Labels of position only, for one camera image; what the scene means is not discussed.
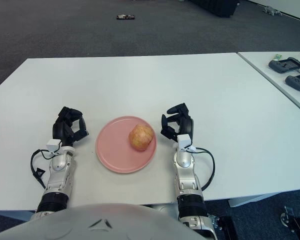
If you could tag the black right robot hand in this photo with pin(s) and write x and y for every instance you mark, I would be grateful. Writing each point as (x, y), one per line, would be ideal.
(186, 126)

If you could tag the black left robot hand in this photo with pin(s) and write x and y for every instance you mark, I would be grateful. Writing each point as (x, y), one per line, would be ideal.
(61, 130)

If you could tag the red yellow apple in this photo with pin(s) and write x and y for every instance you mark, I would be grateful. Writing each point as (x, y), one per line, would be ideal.
(141, 137)

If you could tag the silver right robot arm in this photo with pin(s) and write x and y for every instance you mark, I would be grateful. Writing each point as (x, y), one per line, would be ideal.
(185, 163)

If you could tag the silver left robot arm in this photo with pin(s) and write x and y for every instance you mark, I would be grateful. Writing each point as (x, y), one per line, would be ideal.
(58, 166)

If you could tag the pink round plate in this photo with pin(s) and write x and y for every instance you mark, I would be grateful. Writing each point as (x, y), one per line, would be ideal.
(112, 150)

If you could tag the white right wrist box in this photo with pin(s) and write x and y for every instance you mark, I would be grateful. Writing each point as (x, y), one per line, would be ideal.
(184, 142)

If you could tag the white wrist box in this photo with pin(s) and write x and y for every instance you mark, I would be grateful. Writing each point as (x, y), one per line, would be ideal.
(53, 145)
(184, 142)

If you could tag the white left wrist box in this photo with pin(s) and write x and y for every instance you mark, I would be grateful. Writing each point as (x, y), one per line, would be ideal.
(53, 145)

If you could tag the white side table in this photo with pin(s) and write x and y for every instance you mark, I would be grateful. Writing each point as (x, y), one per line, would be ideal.
(262, 72)

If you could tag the grey robot torso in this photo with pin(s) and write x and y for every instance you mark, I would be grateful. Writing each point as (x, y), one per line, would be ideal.
(90, 222)

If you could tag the black metal stand bar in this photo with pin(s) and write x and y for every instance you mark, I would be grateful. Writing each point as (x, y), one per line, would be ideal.
(227, 227)

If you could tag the small green packet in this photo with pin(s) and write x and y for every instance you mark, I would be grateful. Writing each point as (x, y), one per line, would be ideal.
(278, 56)

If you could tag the dark grey handheld controller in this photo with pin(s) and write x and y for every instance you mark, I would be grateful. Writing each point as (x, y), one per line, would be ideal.
(299, 81)
(285, 65)

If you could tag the large black case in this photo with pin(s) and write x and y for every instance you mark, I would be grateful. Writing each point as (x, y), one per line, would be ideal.
(215, 7)

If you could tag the small dark floor object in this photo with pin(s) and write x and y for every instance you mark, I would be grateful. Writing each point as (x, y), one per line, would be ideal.
(125, 17)

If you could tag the black wheeled stand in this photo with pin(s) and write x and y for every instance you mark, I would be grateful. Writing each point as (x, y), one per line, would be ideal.
(293, 220)

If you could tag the small grey robot toy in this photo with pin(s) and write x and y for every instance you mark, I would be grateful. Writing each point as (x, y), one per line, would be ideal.
(272, 10)

